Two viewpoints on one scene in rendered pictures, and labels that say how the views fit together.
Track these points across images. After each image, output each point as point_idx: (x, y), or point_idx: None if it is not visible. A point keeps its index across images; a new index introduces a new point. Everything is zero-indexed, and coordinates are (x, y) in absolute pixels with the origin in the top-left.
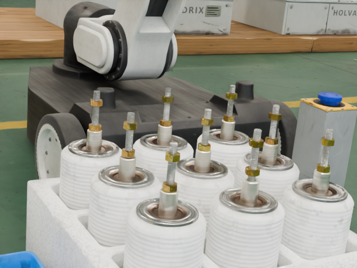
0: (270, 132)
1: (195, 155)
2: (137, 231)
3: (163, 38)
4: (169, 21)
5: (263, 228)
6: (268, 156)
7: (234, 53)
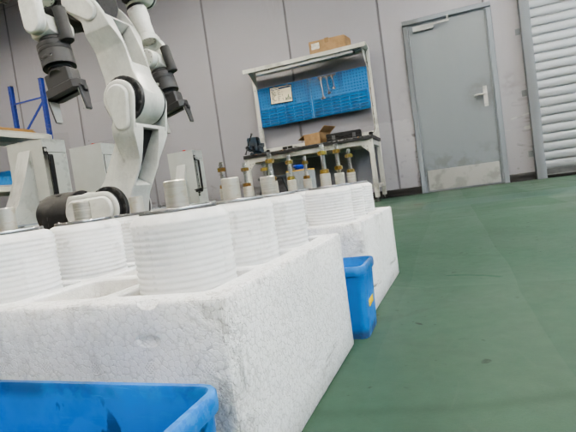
0: (305, 172)
1: (289, 183)
2: (328, 192)
3: (147, 189)
4: (147, 177)
5: (361, 189)
6: (309, 185)
7: None
